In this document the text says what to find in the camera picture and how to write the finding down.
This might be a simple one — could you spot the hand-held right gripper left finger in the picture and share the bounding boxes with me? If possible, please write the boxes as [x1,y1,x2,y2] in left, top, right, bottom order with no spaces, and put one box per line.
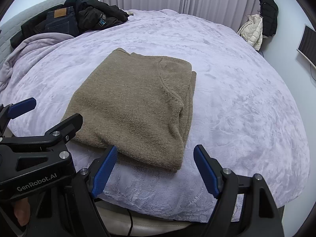
[62,144,118,237]

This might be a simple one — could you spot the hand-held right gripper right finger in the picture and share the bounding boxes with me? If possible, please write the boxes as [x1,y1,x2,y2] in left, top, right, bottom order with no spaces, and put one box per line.
[193,144,284,237]

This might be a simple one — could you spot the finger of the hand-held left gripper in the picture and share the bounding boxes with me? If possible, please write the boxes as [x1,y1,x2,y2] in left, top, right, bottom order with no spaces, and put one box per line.
[10,114,83,173]
[0,97,37,138]

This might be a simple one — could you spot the brown knit sweater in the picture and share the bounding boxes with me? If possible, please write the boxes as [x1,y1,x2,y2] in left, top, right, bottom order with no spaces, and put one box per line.
[60,47,197,172]

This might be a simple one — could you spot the person's left hand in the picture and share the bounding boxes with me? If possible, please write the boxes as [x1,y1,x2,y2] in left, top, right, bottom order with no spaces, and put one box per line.
[13,199,31,227]

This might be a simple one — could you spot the grey-lilac throw blanket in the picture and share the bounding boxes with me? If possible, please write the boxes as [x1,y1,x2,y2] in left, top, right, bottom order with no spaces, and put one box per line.
[0,33,74,92]

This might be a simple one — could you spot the lilac fleece bed blanket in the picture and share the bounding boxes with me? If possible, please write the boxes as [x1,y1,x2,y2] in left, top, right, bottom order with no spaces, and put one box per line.
[0,8,310,224]

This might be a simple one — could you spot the dark blue jeans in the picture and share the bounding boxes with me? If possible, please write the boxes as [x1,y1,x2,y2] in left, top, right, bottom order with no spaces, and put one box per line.
[35,6,79,36]

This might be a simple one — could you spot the grey padded headboard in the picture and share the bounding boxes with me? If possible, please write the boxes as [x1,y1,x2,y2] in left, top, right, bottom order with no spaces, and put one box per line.
[0,0,94,60]

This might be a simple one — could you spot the white hanging puffer jacket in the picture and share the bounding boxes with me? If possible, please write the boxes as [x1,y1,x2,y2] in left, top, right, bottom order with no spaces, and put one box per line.
[237,13,263,51]

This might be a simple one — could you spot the black hanging puffer jacket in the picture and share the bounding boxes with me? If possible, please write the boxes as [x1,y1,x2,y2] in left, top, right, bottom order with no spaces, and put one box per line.
[259,0,279,37]

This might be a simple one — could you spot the white-framed wall television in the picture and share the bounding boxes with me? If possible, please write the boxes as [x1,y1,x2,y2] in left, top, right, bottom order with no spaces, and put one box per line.
[297,24,316,68]

